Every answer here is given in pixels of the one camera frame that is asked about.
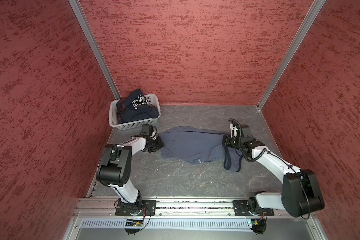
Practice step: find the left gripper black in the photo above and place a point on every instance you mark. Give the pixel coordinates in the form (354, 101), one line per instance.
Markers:
(160, 144)

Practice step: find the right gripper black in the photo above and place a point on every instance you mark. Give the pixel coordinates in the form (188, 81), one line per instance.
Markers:
(226, 142)

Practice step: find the grey blue tank top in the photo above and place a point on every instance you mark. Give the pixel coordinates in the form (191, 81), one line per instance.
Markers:
(199, 146)

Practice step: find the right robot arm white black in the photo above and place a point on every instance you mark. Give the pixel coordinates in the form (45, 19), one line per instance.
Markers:
(301, 193)

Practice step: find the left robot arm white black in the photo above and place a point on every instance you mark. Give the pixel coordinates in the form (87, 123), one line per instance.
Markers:
(114, 172)

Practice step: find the dark navy tank top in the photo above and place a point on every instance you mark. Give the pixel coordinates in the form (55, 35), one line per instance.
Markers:
(135, 107)

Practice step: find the white plastic laundry basket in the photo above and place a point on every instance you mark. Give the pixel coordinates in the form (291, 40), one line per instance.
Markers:
(152, 101)

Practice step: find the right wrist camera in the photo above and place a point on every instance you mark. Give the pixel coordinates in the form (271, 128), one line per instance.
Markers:
(238, 130)

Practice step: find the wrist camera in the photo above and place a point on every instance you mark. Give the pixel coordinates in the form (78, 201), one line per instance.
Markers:
(148, 131)
(238, 130)

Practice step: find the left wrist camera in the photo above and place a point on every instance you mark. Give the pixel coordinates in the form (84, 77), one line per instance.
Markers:
(148, 131)

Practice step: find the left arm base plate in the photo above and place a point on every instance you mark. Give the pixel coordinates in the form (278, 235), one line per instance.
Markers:
(136, 209)

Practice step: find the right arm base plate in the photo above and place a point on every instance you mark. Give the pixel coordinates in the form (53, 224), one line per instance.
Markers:
(242, 209)

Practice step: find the perforated cable duct strip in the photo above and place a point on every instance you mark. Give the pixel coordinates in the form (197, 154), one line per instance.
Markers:
(180, 224)

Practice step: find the left connector board with wires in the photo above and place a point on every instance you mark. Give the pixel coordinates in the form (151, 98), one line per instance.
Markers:
(135, 226)

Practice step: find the connector board with wires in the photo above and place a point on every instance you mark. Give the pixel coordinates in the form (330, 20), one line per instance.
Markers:
(135, 226)
(259, 226)

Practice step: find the right connector board with wires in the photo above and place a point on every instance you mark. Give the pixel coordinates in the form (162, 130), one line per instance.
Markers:
(259, 226)

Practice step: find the aluminium front rail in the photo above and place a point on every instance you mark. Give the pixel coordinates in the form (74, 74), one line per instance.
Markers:
(168, 207)

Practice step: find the right corner aluminium post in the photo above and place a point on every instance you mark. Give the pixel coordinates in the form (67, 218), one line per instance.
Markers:
(305, 26)

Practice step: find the corner aluminium post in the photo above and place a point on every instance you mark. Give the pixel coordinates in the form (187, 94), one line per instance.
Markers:
(85, 26)
(305, 26)

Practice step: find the left corner aluminium post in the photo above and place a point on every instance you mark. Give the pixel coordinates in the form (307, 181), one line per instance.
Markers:
(85, 26)

